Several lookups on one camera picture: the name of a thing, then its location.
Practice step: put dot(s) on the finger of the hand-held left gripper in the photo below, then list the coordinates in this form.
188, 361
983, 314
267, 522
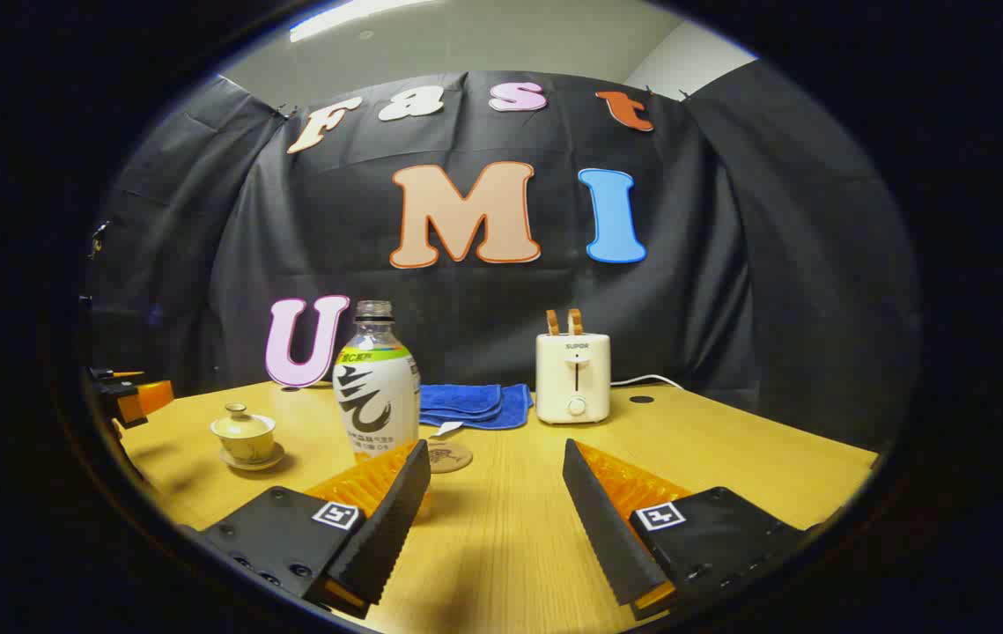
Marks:
153, 398

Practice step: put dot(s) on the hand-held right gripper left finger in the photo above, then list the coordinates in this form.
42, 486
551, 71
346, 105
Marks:
391, 519

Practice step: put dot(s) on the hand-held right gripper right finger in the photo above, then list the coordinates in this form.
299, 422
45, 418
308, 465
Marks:
602, 528

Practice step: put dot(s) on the round wooden coaster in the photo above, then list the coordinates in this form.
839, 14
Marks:
453, 458

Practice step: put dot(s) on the clear water bottle white label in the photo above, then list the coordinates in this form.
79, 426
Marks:
373, 396

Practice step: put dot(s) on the cream ceramic saucer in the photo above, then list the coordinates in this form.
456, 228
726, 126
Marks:
268, 462

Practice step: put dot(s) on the folded blue towel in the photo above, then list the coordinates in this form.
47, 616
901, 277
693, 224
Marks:
475, 405

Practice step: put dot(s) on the white toaster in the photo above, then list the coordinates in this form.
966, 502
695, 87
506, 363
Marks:
573, 379

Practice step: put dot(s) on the bread slice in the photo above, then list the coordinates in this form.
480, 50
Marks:
575, 321
552, 323

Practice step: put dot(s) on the black backdrop cloth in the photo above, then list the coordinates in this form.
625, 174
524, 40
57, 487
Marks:
686, 308

